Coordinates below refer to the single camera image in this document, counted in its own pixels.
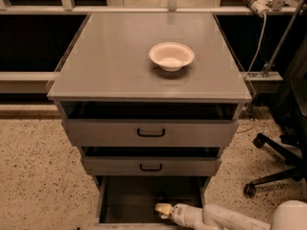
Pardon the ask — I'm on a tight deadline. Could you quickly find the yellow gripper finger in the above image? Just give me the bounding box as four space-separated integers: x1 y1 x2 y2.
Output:
154 203 174 219

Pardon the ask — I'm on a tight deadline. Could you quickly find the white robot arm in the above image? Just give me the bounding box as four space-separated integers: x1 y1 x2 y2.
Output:
154 200 307 230

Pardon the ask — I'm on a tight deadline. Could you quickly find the grey bottom drawer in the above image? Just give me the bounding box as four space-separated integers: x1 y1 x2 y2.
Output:
85 176 209 230

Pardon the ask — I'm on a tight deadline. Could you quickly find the grey drawer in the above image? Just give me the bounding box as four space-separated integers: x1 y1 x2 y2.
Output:
62 102 239 147
85 176 209 230
82 147 222 176

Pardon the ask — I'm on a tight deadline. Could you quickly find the grey middle drawer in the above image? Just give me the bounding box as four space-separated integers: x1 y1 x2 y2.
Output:
82 147 222 176

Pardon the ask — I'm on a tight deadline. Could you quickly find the grey drawer cabinet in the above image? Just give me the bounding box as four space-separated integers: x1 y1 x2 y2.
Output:
46 11 253 230

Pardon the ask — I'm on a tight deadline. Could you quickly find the grey top drawer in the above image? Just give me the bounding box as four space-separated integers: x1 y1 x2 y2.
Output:
62 102 239 147

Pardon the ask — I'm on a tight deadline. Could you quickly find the black office chair base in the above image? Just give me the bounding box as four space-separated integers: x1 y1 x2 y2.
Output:
243 112 307 198

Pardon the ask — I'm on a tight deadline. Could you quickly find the white paper bowl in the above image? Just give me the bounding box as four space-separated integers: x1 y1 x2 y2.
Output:
149 42 195 72

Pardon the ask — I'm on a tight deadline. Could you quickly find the white power strip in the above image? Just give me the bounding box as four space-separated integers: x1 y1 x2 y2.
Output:
243 0 271 17

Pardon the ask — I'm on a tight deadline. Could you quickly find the grey power cable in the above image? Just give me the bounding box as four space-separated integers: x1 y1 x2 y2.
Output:
246 11 268 79

